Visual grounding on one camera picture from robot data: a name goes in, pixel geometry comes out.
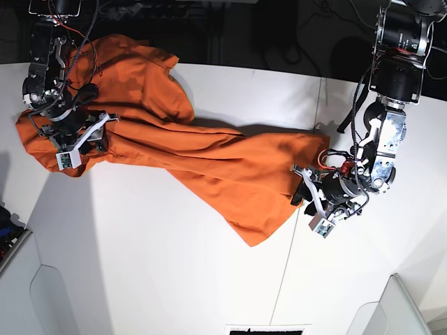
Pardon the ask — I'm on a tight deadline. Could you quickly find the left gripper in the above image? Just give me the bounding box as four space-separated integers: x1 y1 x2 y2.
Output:
291 163 369 223

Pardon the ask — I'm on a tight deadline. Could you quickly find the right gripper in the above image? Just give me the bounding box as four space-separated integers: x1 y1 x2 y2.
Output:
41 110 108 155

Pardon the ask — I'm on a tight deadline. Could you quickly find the orange t-shirt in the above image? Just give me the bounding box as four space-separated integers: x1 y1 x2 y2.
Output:
15 33 331 248

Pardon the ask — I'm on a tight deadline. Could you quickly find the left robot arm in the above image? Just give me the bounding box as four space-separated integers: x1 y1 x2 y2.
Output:
291 1 446 237

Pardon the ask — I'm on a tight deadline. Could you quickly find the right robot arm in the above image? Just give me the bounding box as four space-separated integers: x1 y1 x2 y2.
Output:
22 1 117 155

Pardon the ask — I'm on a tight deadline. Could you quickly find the white framed black tray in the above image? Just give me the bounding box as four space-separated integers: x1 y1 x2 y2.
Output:
223 325 312 335

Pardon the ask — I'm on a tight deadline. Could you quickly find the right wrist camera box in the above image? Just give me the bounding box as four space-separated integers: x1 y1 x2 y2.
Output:
56 149 81 170

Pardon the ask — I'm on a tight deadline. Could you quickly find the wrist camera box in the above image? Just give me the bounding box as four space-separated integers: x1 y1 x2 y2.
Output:
56 149 81 170
309 214 335 238

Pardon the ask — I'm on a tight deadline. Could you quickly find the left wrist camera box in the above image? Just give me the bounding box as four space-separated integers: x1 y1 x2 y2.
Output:
309 214 335 238

